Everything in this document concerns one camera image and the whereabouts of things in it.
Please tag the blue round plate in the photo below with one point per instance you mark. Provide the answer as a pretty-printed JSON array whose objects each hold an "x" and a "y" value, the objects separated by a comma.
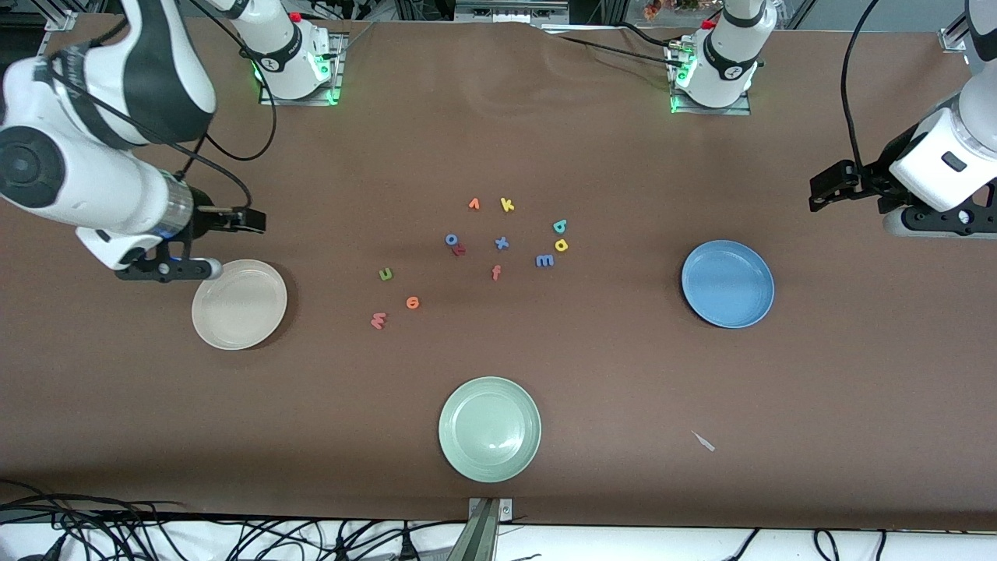
[{"x": 727, "y": 284}]

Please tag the aluminium frame profile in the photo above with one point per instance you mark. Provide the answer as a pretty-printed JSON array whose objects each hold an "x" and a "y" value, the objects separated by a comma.
[
  {"x": 62, "y": 22},
  {"x": 950, "y": 39}
]

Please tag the grey metal camera mount bracket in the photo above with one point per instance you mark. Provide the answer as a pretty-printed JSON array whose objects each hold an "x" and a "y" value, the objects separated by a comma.
[{"x": 483, "y": 514}]

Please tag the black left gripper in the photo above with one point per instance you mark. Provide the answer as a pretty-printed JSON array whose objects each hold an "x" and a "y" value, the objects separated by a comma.
[{"x": 878, "y": 170}]

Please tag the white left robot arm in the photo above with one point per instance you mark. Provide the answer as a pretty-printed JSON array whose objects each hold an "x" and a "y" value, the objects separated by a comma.
[{"x": 950, "y": 148}]

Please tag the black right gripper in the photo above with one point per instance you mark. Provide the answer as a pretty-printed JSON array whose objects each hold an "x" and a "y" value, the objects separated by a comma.
[{"x": 204, "y": 220}]

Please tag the small orange object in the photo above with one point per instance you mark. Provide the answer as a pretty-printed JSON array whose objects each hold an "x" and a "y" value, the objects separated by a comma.
[{"x": 653, "y": 9}]

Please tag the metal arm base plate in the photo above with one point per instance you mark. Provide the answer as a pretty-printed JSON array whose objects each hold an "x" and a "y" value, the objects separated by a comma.
[
  {"x": 701, "y": 111},
  {"x": 273, "y": 99}
]

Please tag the pink foam letter w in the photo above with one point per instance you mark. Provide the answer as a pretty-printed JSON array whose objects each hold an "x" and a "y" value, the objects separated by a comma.
[{"x": 378, "y": 320}]

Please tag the pale green round plate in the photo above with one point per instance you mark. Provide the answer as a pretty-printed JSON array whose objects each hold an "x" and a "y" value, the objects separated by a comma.
[{"x": 490, "y": 429}]

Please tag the beige round plate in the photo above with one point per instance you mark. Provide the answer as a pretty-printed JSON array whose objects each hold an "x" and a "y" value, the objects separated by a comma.
[{"x": 241, "y": 308}]

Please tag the brown table cover sheet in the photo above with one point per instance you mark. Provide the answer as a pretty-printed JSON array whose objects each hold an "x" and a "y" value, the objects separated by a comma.
[{"x": 156, "y": 428}]

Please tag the small white paper scrap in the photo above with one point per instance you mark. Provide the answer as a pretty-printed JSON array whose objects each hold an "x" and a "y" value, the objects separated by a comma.
[{"x": 703, "y": 442}]

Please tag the blue foam letter m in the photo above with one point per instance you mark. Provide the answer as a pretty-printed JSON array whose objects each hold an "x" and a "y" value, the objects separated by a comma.
[{"x": 544, "y": 261}]

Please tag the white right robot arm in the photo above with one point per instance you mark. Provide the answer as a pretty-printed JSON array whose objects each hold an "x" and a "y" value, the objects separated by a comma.
[{"x": 78, "y": 187}]

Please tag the grey metal frame beam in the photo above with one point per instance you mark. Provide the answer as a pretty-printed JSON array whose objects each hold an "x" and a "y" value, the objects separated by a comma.
[{"x": 506, "y": 12}]

